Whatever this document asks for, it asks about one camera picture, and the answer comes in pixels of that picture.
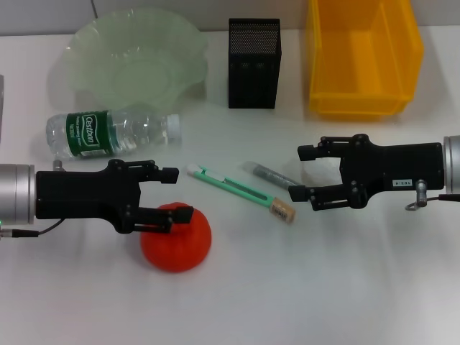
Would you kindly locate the tan eraser block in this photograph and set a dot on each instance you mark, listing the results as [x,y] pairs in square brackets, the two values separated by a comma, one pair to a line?
[283,212]

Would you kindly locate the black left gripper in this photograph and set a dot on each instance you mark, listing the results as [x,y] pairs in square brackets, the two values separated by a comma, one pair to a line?
[82,194]

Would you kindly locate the red orange fruit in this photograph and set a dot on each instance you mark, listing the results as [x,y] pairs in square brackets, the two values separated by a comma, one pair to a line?
[179,251]

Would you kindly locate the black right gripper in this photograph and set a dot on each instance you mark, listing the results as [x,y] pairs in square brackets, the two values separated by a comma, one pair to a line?
[395,165]

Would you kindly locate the clear green-label water bottle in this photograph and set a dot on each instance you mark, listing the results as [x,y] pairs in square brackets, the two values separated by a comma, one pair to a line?
[122,133]

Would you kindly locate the black mesh pen holder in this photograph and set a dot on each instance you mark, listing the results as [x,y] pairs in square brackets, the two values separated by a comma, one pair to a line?
[253,64]

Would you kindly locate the green white pen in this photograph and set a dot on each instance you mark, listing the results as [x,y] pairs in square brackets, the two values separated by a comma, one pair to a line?
[230,185]

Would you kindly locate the yellow plastic bin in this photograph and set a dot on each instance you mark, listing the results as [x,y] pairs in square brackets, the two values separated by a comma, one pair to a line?
[363,64]

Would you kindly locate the grey marker pen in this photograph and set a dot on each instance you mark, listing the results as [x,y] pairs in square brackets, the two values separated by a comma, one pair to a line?
[266,174]

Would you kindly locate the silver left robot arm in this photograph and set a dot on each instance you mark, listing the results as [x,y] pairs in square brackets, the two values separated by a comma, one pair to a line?
[18,194]

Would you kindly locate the green glass fruit plate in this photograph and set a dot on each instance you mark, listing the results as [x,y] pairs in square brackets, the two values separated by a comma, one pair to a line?
[136,75]

